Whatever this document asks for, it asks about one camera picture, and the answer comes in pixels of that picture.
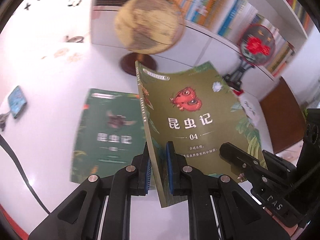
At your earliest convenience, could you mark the black cable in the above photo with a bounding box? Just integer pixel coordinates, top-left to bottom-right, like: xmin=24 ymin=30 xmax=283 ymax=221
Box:
xmin=0 ymin=134 xmax=52 ymax=215

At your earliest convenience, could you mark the dark green insect book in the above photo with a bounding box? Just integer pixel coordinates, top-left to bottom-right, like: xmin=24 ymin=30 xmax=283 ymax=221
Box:
xmin=71 ymin=88 xmax=146 ymax=184

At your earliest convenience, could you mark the smartphone with keys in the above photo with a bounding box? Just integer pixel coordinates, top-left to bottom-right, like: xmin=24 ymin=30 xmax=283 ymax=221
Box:
xmin=1 ymin=86 xmax=27 ymax=132

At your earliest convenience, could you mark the white bookshelf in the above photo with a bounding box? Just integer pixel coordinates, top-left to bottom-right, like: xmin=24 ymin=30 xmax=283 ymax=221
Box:
xmin=91 ymin=0 xmax=312 ymax=66

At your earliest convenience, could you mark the yellow desk globe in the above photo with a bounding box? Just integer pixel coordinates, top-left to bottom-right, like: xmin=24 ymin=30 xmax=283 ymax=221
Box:
xmin=114 ymin=0 xmax=185 ymax=76

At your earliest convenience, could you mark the white blue book row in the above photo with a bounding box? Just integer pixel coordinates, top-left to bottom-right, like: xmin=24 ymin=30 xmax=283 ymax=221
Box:
xmin=218 ymin=0 xmax=295 ymax=77

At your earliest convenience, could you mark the brown wooden cabinet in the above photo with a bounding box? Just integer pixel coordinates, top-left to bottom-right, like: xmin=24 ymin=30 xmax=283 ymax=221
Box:
xmin=260 ymin=77 xmax=306 ymax=154

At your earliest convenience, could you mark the embroidered round fan stand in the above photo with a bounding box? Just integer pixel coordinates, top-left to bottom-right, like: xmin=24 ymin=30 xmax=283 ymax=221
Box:
xmin=223 ymin=24 xmax=276 ymax=91

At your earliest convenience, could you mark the olive insect book 04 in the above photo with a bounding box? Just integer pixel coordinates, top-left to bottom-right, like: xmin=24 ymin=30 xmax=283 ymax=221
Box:
xmin=135 ymin=62 xmax=265 ymax=207

